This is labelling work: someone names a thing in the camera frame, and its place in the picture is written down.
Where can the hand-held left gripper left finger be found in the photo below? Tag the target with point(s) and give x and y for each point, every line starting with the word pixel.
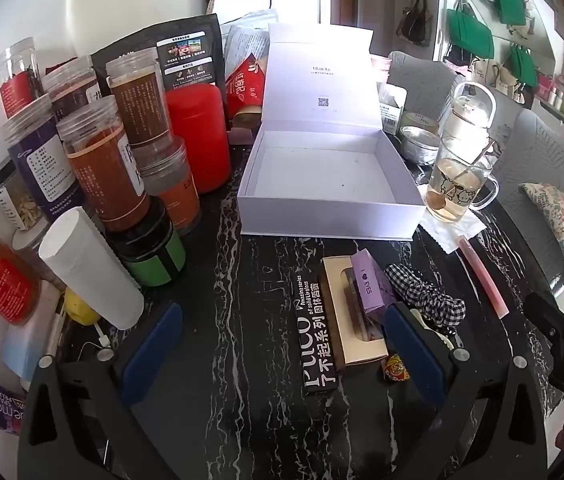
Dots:
pixel 154 345

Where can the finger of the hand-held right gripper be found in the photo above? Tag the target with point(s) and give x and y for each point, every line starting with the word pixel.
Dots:
pixel 554 327

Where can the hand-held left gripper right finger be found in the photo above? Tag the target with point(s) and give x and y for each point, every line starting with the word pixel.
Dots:
pixel 412 350

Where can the lollipop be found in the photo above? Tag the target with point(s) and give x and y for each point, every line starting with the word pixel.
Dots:
pixel 393 367

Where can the black white checkered scrunchie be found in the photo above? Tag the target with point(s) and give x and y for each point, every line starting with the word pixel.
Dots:
pixel 422 290

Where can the small purple box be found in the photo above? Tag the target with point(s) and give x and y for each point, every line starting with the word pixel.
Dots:
pixel 367 280

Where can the beige window box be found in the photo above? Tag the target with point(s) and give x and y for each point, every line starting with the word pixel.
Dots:
pixel 334 310

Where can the pink cosmetic tube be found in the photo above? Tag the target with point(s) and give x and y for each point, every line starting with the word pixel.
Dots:
pixel 482 275

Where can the black long printed box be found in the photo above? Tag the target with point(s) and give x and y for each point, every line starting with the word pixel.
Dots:
pixel 319 350

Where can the white gift box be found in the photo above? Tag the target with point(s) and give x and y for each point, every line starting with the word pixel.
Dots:
pixel 312 170

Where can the small yellow item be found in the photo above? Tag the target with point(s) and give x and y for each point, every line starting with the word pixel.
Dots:
pixel 79 310

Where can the black jar green label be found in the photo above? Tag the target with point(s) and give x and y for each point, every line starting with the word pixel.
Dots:
pixel 156 260

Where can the white cylinder tube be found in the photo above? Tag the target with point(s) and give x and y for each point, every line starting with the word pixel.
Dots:
pixel 91 270

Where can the white napkin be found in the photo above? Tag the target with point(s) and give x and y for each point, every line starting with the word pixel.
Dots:
pixel 454 235

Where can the white blue bottle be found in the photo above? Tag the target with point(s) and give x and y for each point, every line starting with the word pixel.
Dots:
pixel 26 350

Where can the grey cushioned chair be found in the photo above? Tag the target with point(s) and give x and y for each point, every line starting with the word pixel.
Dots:
pixel 422 77
pixel 537 160

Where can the frosted jar orange label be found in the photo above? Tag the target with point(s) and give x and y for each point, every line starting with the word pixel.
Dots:
pixel 176 200

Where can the glass mug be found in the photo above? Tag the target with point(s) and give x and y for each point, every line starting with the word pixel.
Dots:
pixel 454 195

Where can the red label bottle black cap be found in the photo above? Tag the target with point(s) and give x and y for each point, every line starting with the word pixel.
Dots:
pixel 1 285

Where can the gold spoon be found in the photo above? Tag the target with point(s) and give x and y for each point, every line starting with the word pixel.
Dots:
pixel 479 156

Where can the seed jar black lid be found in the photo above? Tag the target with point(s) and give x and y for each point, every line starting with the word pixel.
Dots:
pixel 14 205

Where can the metal bowl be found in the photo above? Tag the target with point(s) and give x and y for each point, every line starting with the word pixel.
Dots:
pixel 419 147

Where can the purple label jar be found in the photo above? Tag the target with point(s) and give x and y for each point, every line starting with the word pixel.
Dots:
pixel 41 165

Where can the red canister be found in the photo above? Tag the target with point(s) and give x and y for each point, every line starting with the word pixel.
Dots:
pixel 196 135

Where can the pink small item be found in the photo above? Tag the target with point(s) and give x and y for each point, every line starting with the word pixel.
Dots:
pixel 239 136

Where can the cream handbag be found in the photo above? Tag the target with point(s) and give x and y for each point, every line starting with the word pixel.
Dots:
pixel 507 82

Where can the clear tape roll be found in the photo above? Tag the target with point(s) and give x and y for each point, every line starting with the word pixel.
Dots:
pixel 417 119

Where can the white green carton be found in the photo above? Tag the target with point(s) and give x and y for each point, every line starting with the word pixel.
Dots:
pixel 392 115

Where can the tall brown jar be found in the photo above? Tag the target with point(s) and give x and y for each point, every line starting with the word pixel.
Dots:
pixel 139 105

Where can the green tote bag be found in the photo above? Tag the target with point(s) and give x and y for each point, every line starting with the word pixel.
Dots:
pixel 522 65

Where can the gold box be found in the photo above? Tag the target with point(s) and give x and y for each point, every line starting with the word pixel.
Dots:
pixel 247 117

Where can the dark red jar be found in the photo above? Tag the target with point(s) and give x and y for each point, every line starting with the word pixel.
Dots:
pixel 71 95

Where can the red snack packet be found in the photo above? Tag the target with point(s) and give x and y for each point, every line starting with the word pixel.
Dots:
pixel 247 85

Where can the green hanging bags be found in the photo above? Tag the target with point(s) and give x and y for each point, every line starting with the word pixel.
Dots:
pixel 472 35

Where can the pink paper cup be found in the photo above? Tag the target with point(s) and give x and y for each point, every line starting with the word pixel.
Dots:
pixel 381 66

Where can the clear jar red label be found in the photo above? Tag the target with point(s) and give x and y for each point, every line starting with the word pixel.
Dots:
pixel 14 90

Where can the black oat bag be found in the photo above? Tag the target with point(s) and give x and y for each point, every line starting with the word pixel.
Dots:
pixel 186 45

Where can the white printed paper packet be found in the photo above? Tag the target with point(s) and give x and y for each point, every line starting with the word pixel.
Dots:
pixel 247 42

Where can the brown handbag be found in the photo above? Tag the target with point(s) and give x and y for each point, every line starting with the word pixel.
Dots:
pixel 414 25

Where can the silver zip pouch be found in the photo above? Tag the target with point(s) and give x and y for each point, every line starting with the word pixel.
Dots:
pixel 257 17

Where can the brown door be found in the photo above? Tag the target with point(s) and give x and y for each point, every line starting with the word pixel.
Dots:
pixel 342 0

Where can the white fridge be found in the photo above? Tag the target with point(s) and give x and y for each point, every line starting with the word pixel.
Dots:
pixel 292 2

